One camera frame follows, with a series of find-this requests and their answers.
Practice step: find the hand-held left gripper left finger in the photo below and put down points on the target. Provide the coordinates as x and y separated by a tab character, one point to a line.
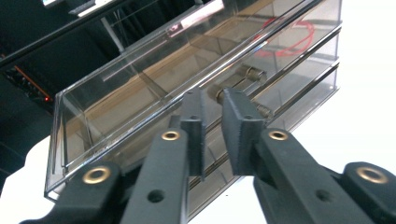
196	146

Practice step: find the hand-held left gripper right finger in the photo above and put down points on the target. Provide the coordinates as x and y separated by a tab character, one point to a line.
239	143

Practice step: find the clear acrylic drawer with knobs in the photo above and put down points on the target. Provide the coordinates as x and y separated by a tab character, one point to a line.
311	96
140	93
311	67

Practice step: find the smoked clear acrylic drawer box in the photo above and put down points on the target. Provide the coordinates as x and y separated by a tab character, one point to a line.
124	109

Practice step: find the thin metal stand pole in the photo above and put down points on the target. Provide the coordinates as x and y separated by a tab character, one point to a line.
113	34

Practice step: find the dark equipment with red light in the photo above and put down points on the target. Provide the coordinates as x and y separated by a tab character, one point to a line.
28	87

